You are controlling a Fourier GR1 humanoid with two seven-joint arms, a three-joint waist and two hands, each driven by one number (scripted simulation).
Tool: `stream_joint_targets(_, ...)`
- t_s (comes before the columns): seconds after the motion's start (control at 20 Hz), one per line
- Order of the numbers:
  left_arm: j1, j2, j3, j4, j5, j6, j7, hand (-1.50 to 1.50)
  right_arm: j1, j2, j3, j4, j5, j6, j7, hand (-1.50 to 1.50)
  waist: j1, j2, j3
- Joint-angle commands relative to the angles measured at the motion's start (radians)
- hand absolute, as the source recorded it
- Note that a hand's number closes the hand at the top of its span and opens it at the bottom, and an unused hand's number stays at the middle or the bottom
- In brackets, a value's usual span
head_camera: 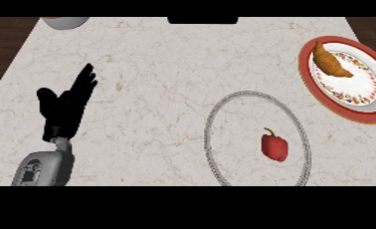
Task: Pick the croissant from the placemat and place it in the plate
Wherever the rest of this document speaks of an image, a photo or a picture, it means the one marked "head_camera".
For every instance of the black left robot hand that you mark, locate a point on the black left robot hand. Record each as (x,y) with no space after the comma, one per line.
(66,107)

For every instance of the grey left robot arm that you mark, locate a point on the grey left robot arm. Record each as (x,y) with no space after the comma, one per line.
(44,168)

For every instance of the clear plate with beaded rim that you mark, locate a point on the clear plate with beaded rim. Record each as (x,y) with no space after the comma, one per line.
(230,123)

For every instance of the red round placemat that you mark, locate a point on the red round placemat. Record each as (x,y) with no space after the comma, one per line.
(313,83)

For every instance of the brown croissant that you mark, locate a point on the brown croissant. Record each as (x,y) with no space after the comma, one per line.
(330,62)

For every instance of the white floral-rimmed plate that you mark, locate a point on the white floral-rimmed plate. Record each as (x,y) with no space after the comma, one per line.
(349,80)

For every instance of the white bowl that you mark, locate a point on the white bowl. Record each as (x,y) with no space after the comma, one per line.
(65,22)

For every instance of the black rectangular appliance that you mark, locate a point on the black rectangular appliance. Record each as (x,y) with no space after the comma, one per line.
(202,20)

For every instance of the red bell pepper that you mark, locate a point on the red bell pepper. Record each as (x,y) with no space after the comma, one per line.
(274,146)

